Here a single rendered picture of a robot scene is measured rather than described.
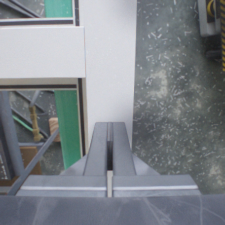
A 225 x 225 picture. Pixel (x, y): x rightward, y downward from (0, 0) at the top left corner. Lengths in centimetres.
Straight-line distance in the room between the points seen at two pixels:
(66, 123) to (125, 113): 11
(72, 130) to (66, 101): 4
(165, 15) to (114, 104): 104
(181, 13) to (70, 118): 106
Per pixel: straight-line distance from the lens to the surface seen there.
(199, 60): 123
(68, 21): 21
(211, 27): 111
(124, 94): 15
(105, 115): 16
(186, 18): 120
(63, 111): 24
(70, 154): 26
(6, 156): 70
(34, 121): 97
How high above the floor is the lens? 108
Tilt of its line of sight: 73 degrees down
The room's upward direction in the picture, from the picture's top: 178 degrees clockwise
